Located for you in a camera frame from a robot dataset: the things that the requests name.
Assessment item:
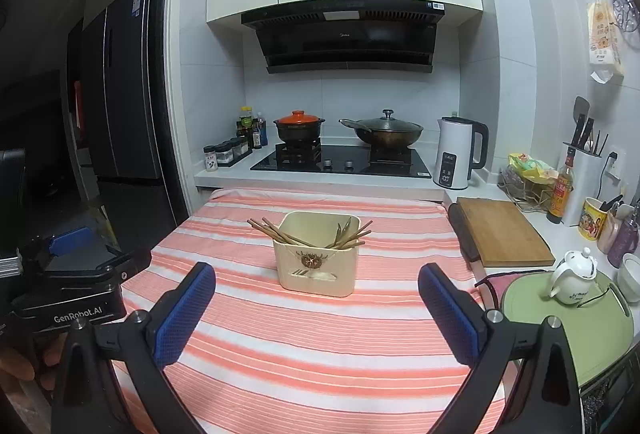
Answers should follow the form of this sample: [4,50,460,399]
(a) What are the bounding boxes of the wire steamer rack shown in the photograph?
[602,0,640,32]

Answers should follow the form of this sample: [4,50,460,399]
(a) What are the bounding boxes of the purple cup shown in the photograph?
[607,214,640,269]

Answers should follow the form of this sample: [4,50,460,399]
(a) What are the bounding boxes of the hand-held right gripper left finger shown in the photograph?
[50,262,217,434]

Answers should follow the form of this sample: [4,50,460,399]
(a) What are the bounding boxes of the steel sink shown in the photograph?
[582,354,640,434]

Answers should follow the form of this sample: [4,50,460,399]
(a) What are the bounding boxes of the white wall socket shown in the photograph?
[604,146,626,179]

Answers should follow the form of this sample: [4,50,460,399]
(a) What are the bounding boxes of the hanging printed food packet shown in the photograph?
[586,0,626,84]

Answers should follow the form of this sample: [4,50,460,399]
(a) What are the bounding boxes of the yellow printed mug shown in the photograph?
[580,197,608,242]

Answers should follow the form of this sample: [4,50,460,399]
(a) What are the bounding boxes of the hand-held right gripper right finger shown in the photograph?
[418,264,586,434]

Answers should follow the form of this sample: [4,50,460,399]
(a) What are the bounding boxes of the yellow snack packet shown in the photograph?
[508,153,558,182]

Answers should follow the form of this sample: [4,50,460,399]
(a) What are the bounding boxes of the orange white striped tablecloth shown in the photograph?
[112,188,506,434]

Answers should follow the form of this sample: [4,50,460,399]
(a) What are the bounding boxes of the dark refrigerator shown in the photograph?
[67,0,173,225]

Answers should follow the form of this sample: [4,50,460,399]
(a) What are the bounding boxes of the white teapot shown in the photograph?
[547,248,598,305]

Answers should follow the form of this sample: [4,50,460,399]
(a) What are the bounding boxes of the wire basket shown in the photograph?
[498,166,558,213]

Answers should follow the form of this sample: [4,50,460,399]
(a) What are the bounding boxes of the clay pot with orange lid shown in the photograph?
[273,110,326,145]

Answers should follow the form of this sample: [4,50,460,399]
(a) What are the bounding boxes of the person's left hand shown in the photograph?
[0,334,68,395]

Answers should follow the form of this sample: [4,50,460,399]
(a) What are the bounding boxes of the brown sauce bottle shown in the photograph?
[546,149,576,225]

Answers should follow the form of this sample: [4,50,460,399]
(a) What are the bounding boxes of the green cutting board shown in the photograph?
[500,270,633,387]

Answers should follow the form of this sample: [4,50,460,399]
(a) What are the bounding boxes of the white bowl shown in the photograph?
[617,254,640,303]

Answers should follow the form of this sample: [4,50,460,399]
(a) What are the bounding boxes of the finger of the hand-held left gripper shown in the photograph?
[95,250,152,285]
[47,227,95,259]

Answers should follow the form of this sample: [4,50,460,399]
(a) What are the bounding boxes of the cream utensil holder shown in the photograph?
[272,211,362,299]

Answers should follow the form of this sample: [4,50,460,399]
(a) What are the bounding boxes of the white utensil caddy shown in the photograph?
[557,141,603,227]

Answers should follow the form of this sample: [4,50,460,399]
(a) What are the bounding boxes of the dark wok with lid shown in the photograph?
[339,109,425,149]

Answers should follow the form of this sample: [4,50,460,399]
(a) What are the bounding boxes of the black gas hob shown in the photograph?
[250,144,432,178]

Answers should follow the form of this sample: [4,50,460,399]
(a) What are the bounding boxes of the black spatula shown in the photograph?
[570,96,592,149]

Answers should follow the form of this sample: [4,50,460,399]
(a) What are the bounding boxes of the wooden cutting board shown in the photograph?
[456,197,556,267]

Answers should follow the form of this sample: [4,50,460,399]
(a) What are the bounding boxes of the white electric kettle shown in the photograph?
[433,116,490,191]

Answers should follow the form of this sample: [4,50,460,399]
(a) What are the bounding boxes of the pink cup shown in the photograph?
[597,211,623,255]

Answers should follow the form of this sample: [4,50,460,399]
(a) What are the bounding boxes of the black range hood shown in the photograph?
[241,0,447,74]

